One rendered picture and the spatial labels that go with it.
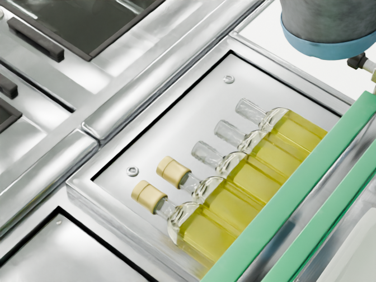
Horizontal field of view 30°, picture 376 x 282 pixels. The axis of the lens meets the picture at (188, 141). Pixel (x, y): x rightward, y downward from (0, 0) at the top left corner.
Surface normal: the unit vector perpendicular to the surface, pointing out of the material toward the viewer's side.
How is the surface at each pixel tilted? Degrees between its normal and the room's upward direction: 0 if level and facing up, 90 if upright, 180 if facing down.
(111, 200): 90
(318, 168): 90
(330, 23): 112
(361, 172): 90
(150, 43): 90
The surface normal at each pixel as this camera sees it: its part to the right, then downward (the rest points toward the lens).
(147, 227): 0.04, -0.60
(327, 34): -0.28, 0.86
